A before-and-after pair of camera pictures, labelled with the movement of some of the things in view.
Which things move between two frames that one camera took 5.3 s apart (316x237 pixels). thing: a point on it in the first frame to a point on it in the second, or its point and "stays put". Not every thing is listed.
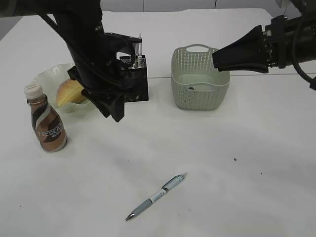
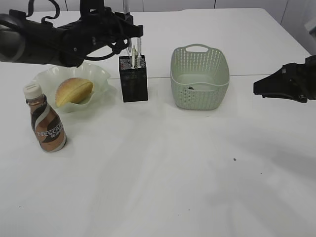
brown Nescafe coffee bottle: (48, 124) stays put
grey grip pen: (138, 53) stays put
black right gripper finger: (248, 52) to (288, 82)
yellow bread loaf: (69, 91) stays put
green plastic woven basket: (197, 85) stays put
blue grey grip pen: (164, 189) to (127, 11)
